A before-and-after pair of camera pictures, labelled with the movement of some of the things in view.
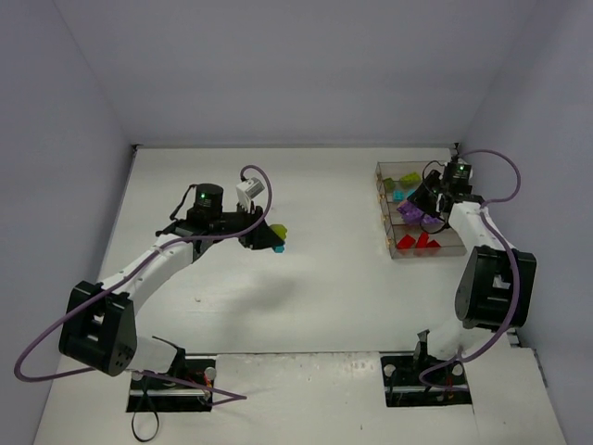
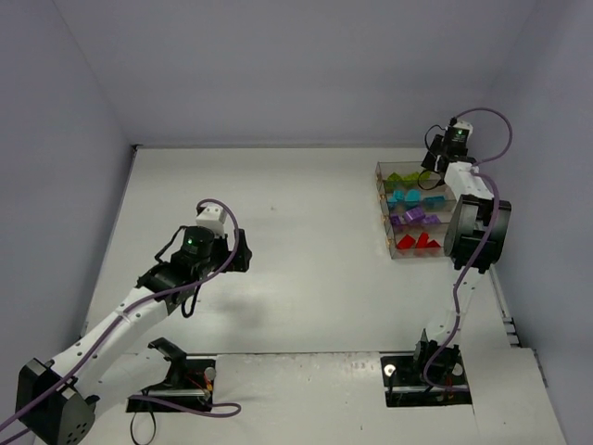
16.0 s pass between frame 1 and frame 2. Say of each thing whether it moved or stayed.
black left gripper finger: moved
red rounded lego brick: stayed
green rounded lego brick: moved
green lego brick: stayed
